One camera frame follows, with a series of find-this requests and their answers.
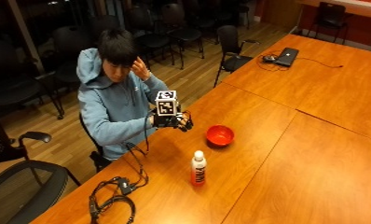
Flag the the person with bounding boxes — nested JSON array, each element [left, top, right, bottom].
[[76, 28, 194, 161]]

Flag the black chair by wall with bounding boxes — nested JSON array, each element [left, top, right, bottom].
[[307, 1, 354, 45]]

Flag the red bowl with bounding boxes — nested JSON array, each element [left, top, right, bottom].
[[205, 124, 235, 147]]

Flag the black laptop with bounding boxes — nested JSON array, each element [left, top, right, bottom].
[[274, 47, 300, 67]]

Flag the black cable bundle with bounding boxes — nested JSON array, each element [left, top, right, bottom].
[[88, 109, 158, 224]]

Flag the thin black laptop cable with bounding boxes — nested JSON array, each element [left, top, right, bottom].
[[256, 50, 344, 73]]

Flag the white marker cube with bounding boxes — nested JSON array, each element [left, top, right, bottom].
[[154, 90, 179, 118]]

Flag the black office chair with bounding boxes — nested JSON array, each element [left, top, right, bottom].
[[0, 115, 53, 188]]

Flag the small black hub box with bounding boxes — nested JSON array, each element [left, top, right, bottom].
[[118, 177, 138, 196]]

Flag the orange drink bottle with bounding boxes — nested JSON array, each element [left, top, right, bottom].
[[190, 149, 209, 188]]

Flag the black mesh armchair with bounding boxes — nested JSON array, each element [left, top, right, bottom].
[[0, 160, 84, 224]]

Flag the row of black chairs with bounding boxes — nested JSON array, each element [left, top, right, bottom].
[[0, 0, 251, 120]]

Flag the person's black chair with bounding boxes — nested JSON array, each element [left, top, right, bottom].
[[78, 111, 113, 174]]

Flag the black chair with armrests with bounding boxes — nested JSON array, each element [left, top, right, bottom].
[[213, 24, 262, 89]]

